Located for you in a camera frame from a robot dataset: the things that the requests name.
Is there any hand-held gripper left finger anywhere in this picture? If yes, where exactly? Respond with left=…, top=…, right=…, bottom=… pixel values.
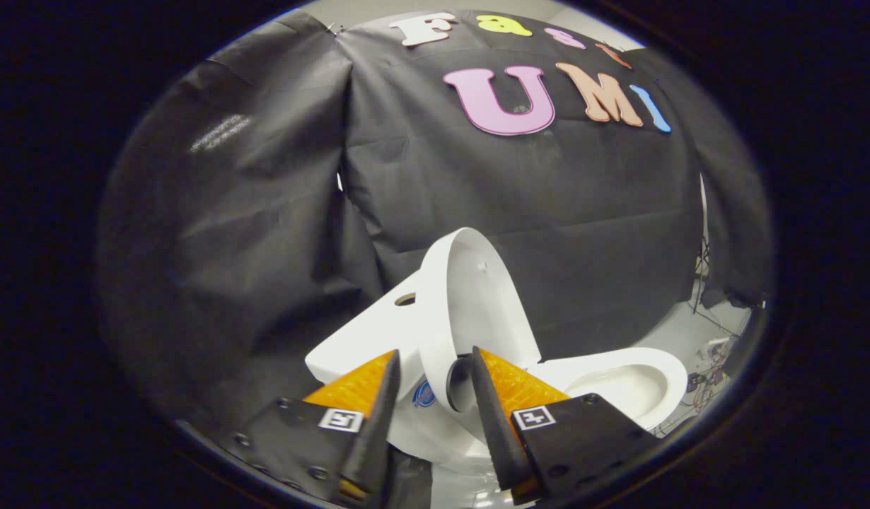
left=223, top=349, right=402, bottom=506

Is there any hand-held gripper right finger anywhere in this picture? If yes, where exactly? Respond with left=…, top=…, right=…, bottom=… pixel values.
left=470, top=346, right=663, bottom=505

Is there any white toilet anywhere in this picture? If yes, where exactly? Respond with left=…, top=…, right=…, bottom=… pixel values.
left=305, top=271, right=690, bottom=469

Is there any white toilet lid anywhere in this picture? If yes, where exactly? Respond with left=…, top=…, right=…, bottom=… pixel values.
left=417, top=227, right=543, bottom=419

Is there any black backdrop cloth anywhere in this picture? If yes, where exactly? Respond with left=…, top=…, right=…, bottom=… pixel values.
left=95, top=8, right=774, bottom=439

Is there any tangle of thin cables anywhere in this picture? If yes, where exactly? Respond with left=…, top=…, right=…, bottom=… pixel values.
left=658, top=332, right=743, bottom=433

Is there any thin metal stand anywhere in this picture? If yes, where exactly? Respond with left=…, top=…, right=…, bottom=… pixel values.
left=692, top=237, right=713, bottom=313

